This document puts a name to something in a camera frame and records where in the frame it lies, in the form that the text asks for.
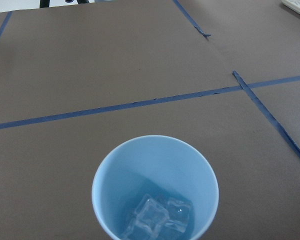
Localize light blue plastic cup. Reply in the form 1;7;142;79
91;135;219;240

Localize ice cubes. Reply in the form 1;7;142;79
120;194;193;240

